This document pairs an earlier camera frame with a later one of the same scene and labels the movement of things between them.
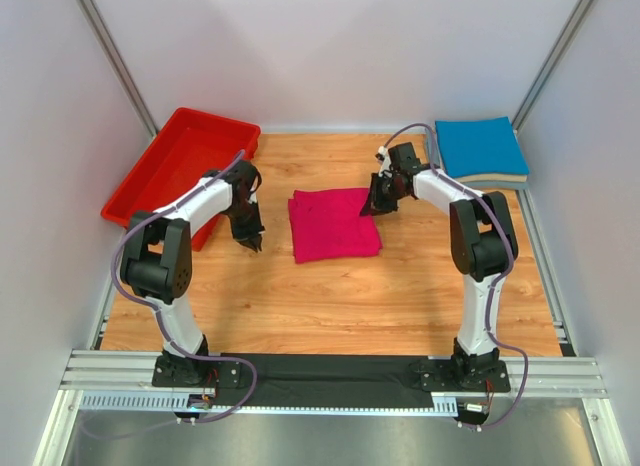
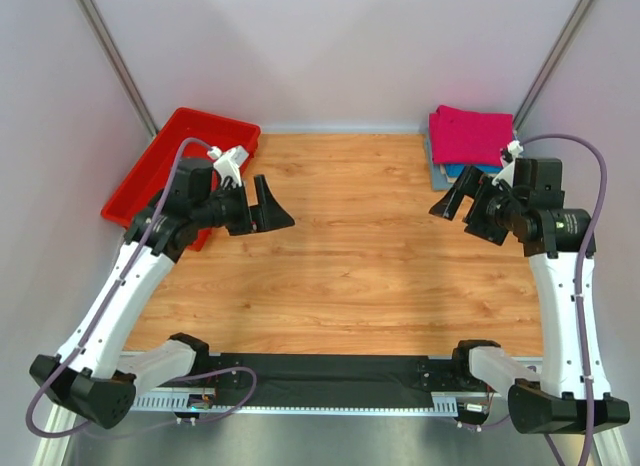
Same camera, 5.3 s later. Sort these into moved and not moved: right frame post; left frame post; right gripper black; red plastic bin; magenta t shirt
Moved: right gripper black; magenta t shirt
Not moved: left frame post; right frame post; red plastic bin
